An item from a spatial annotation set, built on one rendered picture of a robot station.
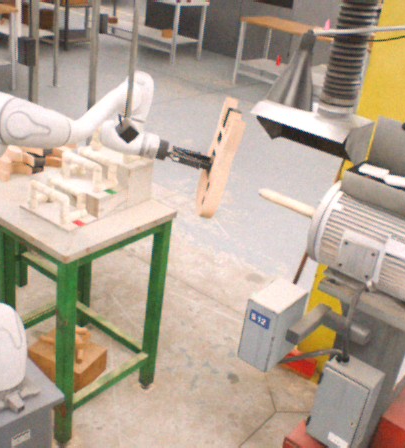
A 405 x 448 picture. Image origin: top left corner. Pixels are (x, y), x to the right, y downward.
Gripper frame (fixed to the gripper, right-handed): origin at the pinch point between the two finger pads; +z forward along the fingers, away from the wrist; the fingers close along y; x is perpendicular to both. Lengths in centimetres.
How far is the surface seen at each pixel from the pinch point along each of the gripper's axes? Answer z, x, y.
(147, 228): -15.0, -31.6, -0.2
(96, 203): -36.0, -26.2, 1.9
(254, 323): 12, -17, 77
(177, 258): 22, -107, -142
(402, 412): 65, -34, 77
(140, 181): -21.8, -19.2, -15.4
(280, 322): 18, -13, 80
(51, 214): -51, -35, 3
